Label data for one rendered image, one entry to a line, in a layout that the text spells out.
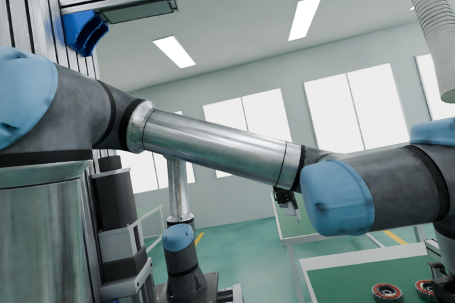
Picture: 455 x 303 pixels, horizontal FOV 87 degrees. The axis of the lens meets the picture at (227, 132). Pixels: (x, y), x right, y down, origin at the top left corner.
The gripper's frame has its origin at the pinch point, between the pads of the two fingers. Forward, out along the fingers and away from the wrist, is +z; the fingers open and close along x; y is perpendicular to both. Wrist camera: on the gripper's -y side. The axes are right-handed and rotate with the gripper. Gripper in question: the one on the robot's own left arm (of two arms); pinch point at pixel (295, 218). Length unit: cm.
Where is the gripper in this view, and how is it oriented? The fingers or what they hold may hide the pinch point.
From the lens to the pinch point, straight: 121.3
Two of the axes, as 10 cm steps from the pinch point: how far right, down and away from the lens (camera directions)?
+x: 0.0, -0.8, -10.0
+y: -9.8, 2.0, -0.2
